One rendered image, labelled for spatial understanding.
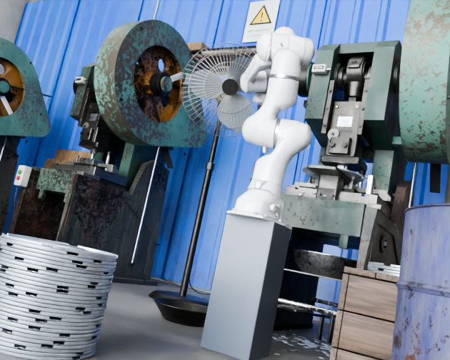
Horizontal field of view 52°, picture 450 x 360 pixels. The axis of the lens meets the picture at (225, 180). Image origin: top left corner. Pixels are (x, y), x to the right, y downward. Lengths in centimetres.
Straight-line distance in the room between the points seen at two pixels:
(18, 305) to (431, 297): 86
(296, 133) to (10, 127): 326
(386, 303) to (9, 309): 100
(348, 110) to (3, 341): 181
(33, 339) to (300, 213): 134
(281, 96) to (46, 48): 485
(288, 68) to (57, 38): 480
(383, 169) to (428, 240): 157
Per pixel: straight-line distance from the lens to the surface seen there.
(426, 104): 207
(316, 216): 211
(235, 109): 287
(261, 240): 155
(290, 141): 166
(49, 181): 326
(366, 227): 198
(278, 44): 177
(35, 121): 468
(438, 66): 205
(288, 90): 168
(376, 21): 402
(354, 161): 230
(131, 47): 300
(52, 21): 647
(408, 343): 99
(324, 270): 218
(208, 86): 287
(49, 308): 119
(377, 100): 231
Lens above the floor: 30
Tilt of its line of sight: 9 degrees up
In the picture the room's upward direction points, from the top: 12 degrees clockwise
